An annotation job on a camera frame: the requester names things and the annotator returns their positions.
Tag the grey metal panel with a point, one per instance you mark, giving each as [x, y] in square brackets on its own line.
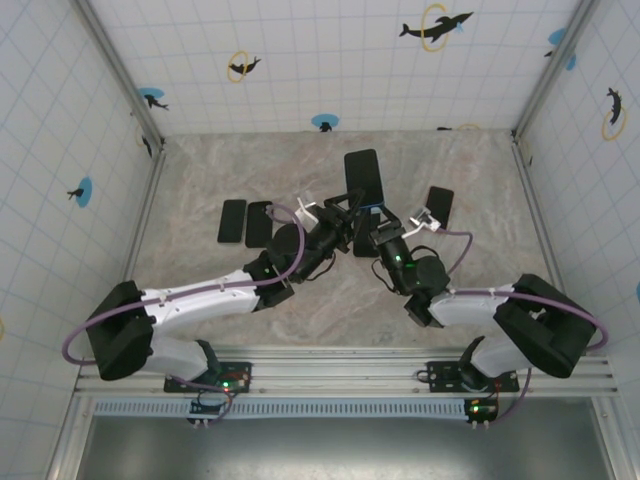
[350, 450]

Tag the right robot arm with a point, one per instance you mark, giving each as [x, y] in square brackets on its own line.
[465, 305]

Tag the aluminium corner post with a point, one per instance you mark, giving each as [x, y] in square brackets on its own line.
[121, 70]
[555, 70]

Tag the red-edged black smartphone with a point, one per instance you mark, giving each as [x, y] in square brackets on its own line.
[451, 205]

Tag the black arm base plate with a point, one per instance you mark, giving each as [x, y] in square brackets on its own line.
[440, 372]
[245, 370]

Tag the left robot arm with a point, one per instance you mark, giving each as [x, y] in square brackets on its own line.
[200, 300]

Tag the aluminium table edge rail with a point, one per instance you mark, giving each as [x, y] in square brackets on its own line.
[147, 195]
[537, 200]

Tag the black controller board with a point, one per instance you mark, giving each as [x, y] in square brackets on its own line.
[207, 407]
[480, 411]

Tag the black phone case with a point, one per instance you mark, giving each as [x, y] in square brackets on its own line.
[256, 220]

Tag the aluminium mounting rail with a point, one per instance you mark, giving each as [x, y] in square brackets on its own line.
[340, 372]

